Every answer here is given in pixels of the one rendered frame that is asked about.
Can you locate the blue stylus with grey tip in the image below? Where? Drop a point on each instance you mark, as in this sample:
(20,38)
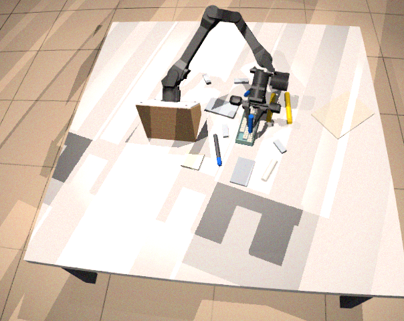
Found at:
(251,123)

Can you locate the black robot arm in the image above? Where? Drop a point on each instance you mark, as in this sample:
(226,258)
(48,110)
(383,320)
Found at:
(211,17)

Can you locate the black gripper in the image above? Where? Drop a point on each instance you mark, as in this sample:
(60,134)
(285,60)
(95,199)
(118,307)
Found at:
(256,97)

